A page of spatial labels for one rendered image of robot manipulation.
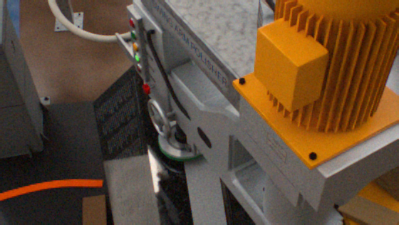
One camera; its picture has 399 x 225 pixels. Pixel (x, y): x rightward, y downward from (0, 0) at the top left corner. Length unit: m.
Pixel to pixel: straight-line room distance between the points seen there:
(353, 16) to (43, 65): 3.14
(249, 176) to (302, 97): 0.68
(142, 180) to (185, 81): 0.64
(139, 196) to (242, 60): 1.02
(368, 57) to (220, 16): 0.53
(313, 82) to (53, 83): 2.92
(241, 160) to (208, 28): 0.43
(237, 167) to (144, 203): 0.63
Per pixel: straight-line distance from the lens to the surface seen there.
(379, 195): 2.21
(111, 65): 3.78
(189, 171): 2.15
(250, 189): 1.60
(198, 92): 1.64
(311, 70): 0.94
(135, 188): 2.22
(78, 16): 4.23
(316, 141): 1.12
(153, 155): 2.21
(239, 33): 1.37
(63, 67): 3.84
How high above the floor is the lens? 2.56
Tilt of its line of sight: 48 degrees down
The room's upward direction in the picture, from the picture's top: 2 degrees counter-clockwise
